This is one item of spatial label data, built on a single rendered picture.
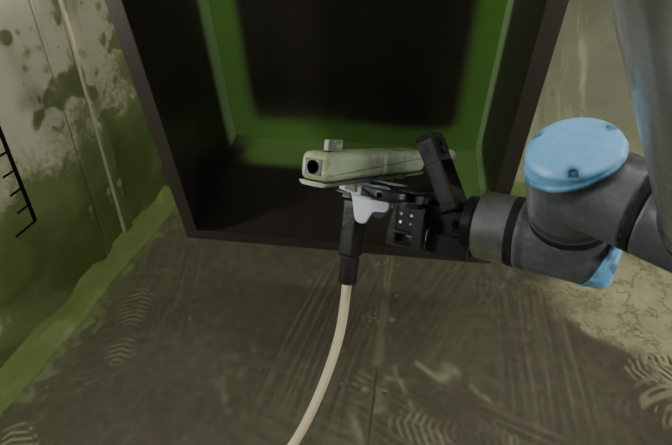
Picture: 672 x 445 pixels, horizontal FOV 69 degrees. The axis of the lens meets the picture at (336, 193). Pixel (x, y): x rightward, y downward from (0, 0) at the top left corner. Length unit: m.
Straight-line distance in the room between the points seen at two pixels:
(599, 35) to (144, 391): 1.76
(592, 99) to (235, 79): 1.23
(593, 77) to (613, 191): 1.43
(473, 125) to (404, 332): 0.58
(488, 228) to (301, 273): 1.00
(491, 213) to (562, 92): 1.27
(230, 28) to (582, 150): 0.81
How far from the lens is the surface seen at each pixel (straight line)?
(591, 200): 0.51
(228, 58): 1.16
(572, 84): 1.89
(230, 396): 1.28
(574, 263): 0.61
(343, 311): 0.80
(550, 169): 0.50
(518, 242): 0.62
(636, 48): 0.19
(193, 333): 1.43
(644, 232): 0.50
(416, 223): 0.67
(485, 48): 1.09
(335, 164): 0.65
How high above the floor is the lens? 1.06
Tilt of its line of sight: 32 degrees down
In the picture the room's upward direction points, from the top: straight up
